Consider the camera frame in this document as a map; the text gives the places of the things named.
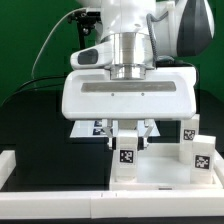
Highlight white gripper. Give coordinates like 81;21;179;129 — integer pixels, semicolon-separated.
62;43;196;150

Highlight white square table top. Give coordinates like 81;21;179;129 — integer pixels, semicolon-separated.
109;143;224;191

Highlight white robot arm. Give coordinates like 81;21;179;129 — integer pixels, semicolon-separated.
62;0;214;149

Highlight marker tag sheet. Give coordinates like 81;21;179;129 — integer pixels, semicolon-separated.
70;120;160;138

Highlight white front fence bar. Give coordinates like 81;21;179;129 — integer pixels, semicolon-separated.
0;190;224;220

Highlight white fence bar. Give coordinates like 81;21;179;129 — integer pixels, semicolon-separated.
0;150;16;190
0;190;224;220

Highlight white left fence bar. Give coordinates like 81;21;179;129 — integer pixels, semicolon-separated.
0;150;16;190

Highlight black camera stand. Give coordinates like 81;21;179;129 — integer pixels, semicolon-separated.
67;8;101;49

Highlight black cables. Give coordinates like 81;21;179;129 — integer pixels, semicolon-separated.
0;74;69;108

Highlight grey cable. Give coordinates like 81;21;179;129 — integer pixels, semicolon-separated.
31;9;84;81

